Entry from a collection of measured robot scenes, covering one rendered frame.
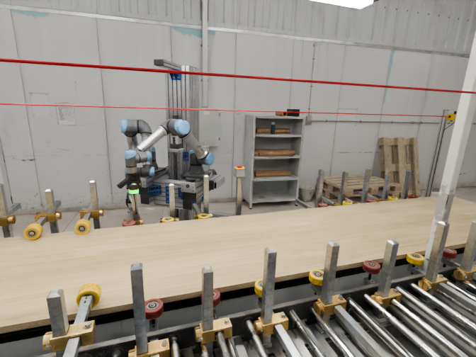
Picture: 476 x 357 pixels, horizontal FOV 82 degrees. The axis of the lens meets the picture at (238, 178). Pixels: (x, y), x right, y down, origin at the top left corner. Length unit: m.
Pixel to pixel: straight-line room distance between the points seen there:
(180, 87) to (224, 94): 1.97
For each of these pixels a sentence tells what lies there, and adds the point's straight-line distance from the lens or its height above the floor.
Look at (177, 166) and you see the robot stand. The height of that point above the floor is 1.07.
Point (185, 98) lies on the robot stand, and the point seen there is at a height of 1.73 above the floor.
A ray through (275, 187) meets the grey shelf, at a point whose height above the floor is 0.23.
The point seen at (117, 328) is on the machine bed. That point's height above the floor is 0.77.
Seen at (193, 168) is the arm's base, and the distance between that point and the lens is 2.57.
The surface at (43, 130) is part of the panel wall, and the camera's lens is 4.87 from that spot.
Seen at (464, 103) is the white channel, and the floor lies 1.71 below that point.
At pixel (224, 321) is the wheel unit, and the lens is 1.16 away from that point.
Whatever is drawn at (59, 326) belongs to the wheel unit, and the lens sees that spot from 1.07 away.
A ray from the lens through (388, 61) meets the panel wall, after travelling 6.24.
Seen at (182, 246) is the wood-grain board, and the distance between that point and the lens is 1.60.
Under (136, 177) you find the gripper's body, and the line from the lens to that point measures 2.08.
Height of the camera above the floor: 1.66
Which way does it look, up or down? 15 degrees down
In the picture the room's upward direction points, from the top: 2 degrees clockwise
